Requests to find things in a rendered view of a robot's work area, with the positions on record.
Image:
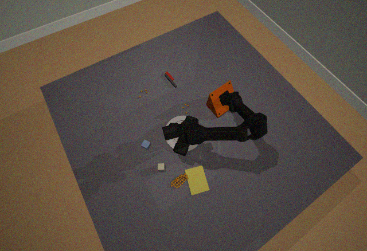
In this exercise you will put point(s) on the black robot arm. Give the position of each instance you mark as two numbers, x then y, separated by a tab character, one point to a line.
191	132

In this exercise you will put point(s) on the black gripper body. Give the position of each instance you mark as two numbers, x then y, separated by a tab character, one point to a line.
182	148

